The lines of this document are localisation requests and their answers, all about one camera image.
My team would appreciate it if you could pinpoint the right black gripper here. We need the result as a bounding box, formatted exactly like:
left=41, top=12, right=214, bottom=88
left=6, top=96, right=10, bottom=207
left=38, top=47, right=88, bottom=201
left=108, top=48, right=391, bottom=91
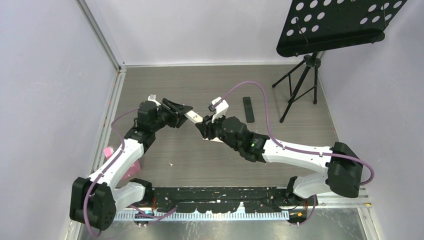
left=196, top=110, right=241, bottom=152

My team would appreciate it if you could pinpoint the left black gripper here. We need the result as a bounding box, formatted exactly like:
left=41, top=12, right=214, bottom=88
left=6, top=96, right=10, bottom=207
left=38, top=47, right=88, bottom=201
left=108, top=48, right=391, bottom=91
left=151, top=99, right=192, bottom=132

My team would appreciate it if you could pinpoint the black remote control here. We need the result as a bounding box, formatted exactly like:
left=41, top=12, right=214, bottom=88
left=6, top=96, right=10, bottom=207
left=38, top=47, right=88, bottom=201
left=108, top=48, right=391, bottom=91
left=242, top=96, right=255, bottom=123

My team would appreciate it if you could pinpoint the white silver prism bar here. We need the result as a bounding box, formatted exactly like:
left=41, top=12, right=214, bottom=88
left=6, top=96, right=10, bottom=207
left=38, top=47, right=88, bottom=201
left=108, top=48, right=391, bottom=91
left=184, top=110, right=223, bottom=143

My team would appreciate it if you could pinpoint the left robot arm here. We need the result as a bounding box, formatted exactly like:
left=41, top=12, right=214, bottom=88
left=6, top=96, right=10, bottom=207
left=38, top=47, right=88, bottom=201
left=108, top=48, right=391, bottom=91
left=69, top=98, right=193, bottom=237

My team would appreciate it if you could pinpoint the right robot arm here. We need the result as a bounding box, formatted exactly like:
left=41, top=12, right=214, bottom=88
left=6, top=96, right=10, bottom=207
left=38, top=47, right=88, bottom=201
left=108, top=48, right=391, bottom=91
left=195, top=116, right=363, bottom=205

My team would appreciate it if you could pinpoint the pink metronome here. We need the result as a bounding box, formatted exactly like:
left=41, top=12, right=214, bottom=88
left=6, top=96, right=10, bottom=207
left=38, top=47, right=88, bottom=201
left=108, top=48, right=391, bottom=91
left=103, top=146, right=142, bottom=180

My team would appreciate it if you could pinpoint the black tripod stand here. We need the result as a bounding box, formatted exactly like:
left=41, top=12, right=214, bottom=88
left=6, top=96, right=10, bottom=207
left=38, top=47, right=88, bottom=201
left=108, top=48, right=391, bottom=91
left=271, top=52, right=322, bottom=123

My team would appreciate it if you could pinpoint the black perforated music stand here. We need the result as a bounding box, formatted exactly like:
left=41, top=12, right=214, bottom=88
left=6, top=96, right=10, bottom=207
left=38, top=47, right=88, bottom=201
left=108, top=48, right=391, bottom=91
left=276, top=0, right=406, bottom=58

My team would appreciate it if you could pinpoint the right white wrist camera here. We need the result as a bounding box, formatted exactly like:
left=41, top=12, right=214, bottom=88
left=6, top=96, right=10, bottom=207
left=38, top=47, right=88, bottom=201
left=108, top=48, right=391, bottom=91
left=208, top=97, right=229, bottom=123

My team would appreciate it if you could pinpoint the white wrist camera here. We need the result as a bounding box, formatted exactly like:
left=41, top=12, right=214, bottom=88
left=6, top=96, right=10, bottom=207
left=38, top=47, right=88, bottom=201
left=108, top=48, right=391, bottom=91
left=147, top=94, right=161, bottom=107
left=208, top=97, right=229, bottom=123

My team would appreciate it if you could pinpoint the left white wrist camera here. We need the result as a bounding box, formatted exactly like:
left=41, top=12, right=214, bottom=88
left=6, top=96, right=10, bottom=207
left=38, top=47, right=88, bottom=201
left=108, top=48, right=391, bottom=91
left=147, top=94, right=161, bottom=107

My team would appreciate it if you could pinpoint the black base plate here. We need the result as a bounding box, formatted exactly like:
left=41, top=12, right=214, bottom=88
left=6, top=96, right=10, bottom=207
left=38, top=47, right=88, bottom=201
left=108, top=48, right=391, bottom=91
left=141, top=186, right=297, bottom=214

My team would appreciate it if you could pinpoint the white slotted cable duct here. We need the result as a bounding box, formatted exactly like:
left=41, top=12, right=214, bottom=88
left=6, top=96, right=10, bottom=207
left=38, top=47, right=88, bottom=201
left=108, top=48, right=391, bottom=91
left=114, top=210, right=290, bottom=222

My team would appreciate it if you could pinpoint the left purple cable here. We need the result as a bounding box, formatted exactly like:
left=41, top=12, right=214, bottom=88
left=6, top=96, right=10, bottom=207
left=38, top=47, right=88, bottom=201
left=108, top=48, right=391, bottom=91
left=82, top=108, right=140, bottom=239

